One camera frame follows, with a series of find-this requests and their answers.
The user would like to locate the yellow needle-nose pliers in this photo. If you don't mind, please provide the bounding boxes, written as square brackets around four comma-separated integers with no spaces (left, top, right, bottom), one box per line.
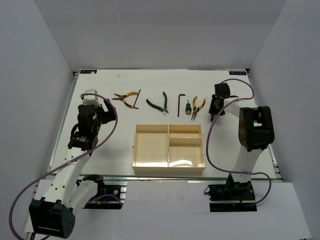
[111,91,140,109]
[191,95,206,121]

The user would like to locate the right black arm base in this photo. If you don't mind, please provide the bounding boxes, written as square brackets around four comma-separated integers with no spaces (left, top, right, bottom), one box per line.
[203,180,257,213]

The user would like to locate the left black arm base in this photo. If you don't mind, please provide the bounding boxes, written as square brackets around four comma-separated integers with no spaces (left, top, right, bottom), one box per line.
[83,176,127,210]

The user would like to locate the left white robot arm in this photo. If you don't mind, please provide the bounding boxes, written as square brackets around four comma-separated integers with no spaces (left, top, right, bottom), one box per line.
[29,96,117,239]

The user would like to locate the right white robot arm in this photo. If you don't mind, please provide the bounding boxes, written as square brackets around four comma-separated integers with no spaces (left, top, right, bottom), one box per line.
[209,81,275,203]

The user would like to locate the right blue corner label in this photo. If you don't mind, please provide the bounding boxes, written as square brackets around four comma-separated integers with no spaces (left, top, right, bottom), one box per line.
[229,71,247,76]

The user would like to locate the blue corner label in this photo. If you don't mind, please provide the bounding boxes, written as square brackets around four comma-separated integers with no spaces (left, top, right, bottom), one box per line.
[79,69,97,74]
[229,71,247,76]

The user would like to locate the left brown hex key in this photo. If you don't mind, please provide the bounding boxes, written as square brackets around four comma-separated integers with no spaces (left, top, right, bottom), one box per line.
[133,89,141,110]

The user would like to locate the brown hex key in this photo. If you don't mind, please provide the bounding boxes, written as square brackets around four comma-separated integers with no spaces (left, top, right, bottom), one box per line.
[177,93,186,117]
[133,89,141,110]

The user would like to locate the green orange stubby screwdriver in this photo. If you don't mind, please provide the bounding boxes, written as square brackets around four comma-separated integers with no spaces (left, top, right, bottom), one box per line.
[185,100,192,115]

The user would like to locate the right brown hex key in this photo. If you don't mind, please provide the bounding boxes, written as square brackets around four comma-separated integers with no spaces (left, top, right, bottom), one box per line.
[177,93,186,117]

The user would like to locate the left blue corner label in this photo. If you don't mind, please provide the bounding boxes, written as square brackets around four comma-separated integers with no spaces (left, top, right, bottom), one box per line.
[79,69,97,74]

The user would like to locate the green side cutters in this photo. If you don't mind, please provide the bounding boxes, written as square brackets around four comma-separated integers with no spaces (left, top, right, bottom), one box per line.
[145,91,170,116]

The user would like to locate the beige three-compartment tray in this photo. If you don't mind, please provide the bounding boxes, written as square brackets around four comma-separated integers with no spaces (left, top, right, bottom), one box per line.
[132,124,206,174]

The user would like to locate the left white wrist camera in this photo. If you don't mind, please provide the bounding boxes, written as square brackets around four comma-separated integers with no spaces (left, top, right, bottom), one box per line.
[80,89,100,107]

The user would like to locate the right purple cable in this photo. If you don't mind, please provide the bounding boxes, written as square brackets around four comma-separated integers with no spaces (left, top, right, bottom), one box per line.
[204,78,273,207]

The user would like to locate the purple cable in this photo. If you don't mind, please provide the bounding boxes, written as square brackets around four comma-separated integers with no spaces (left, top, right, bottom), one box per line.
[204,78,273,207]
[8,92,118,240]

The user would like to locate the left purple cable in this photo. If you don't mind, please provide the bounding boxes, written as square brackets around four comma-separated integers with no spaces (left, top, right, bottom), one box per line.
[8,92,118,240]

